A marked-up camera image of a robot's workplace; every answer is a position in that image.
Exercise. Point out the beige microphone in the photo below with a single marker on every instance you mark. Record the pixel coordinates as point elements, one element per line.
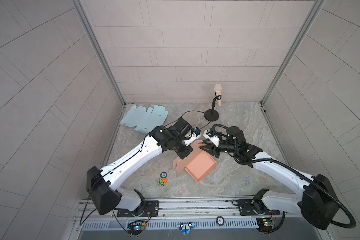
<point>218,94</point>

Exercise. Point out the small colourful toy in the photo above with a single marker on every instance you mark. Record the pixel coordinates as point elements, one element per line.
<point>162,181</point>

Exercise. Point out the round black white badge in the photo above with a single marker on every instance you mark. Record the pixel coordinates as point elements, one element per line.
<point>220,221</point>

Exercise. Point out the aluminium corner post right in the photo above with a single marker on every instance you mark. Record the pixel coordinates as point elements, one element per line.
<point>312,14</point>

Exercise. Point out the green circuit board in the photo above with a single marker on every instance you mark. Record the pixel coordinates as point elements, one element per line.
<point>265,224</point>
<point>136,227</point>

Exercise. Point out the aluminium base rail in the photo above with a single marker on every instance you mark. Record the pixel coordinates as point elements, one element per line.
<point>167,213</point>

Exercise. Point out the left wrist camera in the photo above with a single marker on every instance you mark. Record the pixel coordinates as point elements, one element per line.
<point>192,137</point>

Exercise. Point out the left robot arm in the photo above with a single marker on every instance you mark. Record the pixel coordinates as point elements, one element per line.
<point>104,185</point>

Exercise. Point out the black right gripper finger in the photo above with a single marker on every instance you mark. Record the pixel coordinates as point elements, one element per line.
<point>213,152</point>
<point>207,146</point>

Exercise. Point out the light blue flat cardboard box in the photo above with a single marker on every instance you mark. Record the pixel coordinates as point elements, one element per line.
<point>144,120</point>

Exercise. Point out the pink paper box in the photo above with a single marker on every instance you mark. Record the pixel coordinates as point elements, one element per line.
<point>198,163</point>

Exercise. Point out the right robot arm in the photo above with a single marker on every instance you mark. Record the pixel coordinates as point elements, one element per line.
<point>311,197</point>

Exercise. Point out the blue sticker marker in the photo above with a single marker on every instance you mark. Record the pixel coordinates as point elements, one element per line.
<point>185,228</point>

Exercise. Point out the aluminium corner post left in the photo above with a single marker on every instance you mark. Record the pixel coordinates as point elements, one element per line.
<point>78,7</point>

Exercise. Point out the aluminium corner post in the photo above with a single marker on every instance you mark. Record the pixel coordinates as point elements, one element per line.
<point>78,7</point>
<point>312,14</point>

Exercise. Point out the left green circuit board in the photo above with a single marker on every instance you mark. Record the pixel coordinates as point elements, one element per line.
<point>136,227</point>

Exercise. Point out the right green circuit board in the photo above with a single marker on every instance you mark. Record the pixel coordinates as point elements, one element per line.
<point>265,224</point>

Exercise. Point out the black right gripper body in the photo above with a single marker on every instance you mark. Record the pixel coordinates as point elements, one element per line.
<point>225,147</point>

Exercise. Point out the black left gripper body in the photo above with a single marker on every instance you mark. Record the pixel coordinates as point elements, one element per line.
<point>180,149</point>

